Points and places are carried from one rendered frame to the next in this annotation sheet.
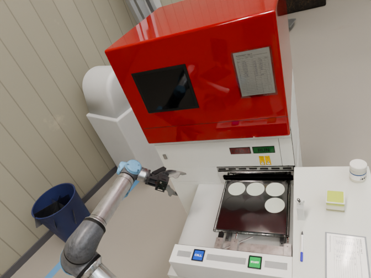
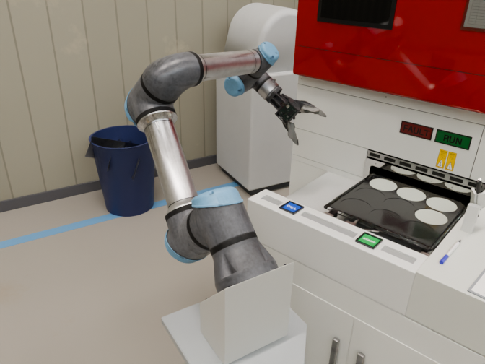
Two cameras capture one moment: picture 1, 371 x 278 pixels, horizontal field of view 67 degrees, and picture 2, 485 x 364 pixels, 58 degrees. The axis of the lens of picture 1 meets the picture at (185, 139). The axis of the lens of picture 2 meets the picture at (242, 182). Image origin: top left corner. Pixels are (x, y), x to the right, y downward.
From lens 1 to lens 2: 0.62 m
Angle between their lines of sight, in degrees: 11
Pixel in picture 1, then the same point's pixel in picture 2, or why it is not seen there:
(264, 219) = (405, 222)
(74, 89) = (220, 22)
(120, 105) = not seen: hidden behind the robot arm
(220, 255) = (321, 219)
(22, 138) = (128, 45)
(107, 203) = (219, 57)
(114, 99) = not seen: hidden behind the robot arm
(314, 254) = (465, 265)
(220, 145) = (390, 113)
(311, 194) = not seen: outside the picture
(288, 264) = (418, 260)
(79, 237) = (170, 59)
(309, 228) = (473, 242)
